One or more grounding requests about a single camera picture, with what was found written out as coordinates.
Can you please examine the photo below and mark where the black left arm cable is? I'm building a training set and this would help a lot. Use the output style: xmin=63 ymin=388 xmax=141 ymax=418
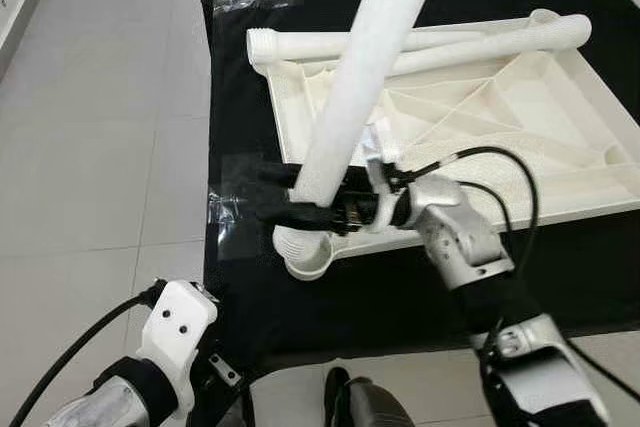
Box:
xmin=5 ymin=292 xmax=166 ymax=427

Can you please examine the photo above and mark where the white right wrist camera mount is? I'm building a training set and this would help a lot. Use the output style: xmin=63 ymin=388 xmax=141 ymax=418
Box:
xmin=362 ymin=119 xmax=416 ymax=233

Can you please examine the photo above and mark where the white plastic table top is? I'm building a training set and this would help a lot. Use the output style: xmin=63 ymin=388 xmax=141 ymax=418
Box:
xmin=245 ymin=9 xmax=640 ymax=280

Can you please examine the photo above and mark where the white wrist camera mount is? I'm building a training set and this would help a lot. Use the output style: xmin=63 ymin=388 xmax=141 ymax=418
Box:
xmin=362 ymin=119 xmax=416 ymax=233
xmin=140 ymin=280 xmax=221 ymax=420

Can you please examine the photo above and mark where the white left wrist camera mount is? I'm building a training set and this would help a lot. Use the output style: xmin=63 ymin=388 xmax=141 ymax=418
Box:
xmin=140 ymin=280 xmax=221 ymax=420

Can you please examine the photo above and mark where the grey robot right leg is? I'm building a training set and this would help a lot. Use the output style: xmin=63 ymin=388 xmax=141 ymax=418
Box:
xmin=325 ymin=367 xmax=416 ymax=427

